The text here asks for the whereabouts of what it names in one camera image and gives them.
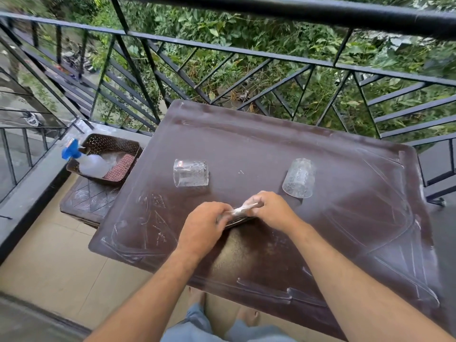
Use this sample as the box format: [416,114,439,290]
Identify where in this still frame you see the person's left hand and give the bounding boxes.
[176,201,234,261]

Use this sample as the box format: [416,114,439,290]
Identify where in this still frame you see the person's right hand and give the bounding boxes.
[247,191,304,236]

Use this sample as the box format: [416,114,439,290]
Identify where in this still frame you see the person's right forearm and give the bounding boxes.
[289,220,456,342]

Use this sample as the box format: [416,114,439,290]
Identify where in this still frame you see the person's left forearm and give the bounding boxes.
[84,248,211,342]

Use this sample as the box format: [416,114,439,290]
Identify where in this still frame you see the clear patterned glass tumbler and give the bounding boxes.
[282,158,317,199]

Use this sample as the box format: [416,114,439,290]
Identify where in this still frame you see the red label glass tumbler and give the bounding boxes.
[173,159,209,188]

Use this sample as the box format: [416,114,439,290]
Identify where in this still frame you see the brown plastic table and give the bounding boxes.
[88,100,456,341]

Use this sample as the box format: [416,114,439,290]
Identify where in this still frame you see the person's left knee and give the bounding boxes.
[188,286,206,311]

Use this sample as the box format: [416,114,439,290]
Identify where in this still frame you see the person's knee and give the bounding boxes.
[188,286,206,311]
[236,305,261,327]

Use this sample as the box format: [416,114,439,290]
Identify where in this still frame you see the person's right knee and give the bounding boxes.
[236,305,261,327]

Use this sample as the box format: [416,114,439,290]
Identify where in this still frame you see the red checked cloth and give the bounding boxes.
[106,153,137,182]

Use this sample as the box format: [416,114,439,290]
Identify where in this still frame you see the blue denim shorts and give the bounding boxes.
[160,304,297,342]

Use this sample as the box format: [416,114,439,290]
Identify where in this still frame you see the brown woven plastic basket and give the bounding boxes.
[66,133,143,186]

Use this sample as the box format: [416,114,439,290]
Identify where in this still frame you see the brown plastic stool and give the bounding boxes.
[59,173,122,228]

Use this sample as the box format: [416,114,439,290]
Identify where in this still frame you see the blue nozzle spray bottle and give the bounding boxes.
[61,138,115,179]

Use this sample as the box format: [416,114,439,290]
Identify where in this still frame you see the black metal balcony railing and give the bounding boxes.
[0,0,456,207]

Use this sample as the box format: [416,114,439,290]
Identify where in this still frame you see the green bushes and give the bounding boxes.
[7,0,456,146]

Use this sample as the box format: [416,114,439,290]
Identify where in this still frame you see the parked motorcycle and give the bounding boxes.
[61,46,97,74]

